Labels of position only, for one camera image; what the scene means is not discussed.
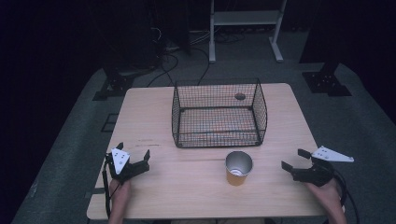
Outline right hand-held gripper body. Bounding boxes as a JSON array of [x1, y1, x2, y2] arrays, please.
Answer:
[[291, 145, 355, 188]]

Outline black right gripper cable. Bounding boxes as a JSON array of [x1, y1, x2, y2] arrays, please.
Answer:
[[332, 168, 361, 224]]

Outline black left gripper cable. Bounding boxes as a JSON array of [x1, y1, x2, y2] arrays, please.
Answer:
[[101, 161, 121, 219]]

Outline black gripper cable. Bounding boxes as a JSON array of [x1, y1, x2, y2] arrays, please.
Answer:
[[332, 168, 361, 224], [101, 161, 121, 219]]

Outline orange cup with silver inside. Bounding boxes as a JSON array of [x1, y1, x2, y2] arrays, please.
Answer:
[[225, 150, 254, 188]]

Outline person's right hand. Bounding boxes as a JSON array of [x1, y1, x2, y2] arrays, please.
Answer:
[[304, 178, 346, 217]]

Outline black stand base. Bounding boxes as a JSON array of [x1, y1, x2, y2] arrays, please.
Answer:
[[301, 61, 353, 98], [92, 65, 135, 102]]

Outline person's left hand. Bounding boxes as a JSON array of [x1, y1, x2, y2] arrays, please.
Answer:
[[108, 179, 133, 205]]

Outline white metal frame stand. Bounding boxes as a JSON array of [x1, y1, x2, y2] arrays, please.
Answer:
[[208, 0, 289, 64]]

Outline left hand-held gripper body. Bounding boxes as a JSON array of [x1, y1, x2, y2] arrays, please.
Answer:
[[105, 147, 151, 184]]

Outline black floor cables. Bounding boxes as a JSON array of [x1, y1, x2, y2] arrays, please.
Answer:
[[146, 27, 247, 89]]

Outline black wire mesh basket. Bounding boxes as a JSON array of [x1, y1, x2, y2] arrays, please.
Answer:
[[171, 77, 269, 149]]

